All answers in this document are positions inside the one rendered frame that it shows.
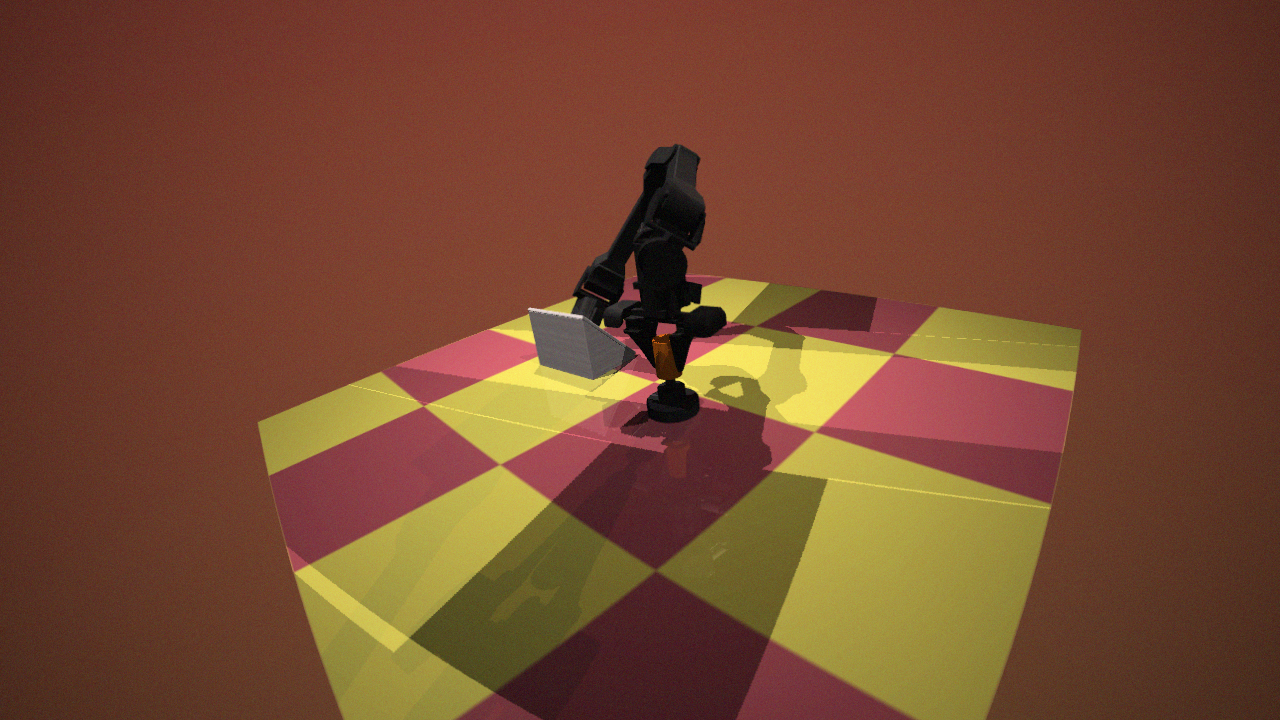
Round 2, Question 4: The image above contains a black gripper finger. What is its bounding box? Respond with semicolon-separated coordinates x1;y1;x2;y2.
669;331;694;372
625;322;658;369

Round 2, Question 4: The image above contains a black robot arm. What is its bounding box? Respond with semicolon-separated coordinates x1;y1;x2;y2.
571;143;707;325

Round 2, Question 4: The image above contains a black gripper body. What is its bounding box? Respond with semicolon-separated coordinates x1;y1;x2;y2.
603;275;727;338

